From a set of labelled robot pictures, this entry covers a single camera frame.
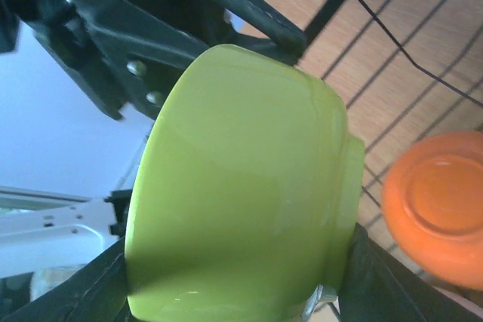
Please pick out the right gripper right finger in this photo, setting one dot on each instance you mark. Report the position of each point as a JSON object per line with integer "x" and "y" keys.
{"x": 377, "y": 287}

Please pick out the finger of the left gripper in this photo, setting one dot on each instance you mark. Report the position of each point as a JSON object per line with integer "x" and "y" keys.
{"x": 282, "y": 34}

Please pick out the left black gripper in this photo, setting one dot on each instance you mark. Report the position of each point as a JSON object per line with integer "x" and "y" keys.
{"x": 126, "y": 32}

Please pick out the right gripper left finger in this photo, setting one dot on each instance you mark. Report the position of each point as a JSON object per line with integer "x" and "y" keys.
{"x": 97, "y": 292}

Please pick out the white bowl orange outside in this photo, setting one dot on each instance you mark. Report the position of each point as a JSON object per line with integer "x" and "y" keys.
{"x": 432, "y": 205}

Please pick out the green plastic bowl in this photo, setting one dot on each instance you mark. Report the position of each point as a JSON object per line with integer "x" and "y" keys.
{"x": 246, "y": 196}

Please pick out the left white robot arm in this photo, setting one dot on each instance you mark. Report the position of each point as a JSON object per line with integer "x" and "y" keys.
{"x": 52, "y": 135}

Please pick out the black wire dish rack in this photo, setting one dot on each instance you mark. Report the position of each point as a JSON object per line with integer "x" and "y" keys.
{"x": 406, "y": 70}

